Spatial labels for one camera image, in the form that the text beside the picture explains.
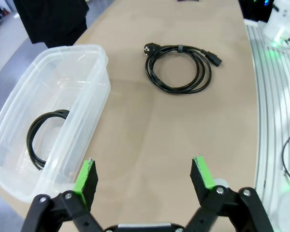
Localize clear plastic storage container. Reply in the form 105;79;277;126
0;44;112;203

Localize white slotted aluminium base plate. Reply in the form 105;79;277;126
243;19;290;208

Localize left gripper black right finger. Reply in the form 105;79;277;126
185;155;274;232

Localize black power cord with plug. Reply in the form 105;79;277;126
142;43;222;94

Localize person torso in black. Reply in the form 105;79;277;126
14;0;90;49

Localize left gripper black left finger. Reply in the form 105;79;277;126
20;158;104;232

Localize small black cable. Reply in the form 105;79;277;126
26;109;71;172

